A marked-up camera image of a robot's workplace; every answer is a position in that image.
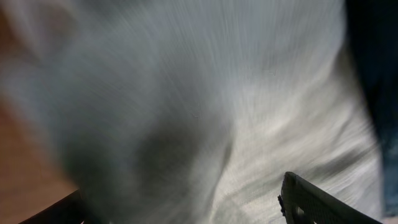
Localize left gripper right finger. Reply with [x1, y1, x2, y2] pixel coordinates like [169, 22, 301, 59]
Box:
[278, 172, 381, 224]

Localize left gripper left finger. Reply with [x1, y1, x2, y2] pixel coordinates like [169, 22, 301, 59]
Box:
[20, 190, 101, 224]

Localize light grey jeans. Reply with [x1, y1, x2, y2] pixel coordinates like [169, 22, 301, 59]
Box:
[1, 0, 382, 223]

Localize blue jeans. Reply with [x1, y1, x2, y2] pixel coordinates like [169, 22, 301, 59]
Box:
[346, 0, 397, 218]

